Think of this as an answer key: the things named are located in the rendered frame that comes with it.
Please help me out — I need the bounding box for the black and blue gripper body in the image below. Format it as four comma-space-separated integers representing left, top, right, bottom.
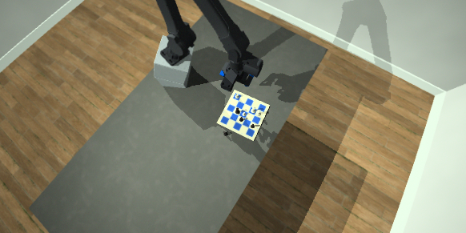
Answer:
222, 62, 253, 86

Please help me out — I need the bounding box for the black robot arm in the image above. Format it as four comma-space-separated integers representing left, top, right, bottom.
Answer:
156, 0, 263, 92

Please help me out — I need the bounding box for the blue and cream chessboard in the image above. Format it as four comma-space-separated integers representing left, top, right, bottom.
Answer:
217, 90, 270, 141

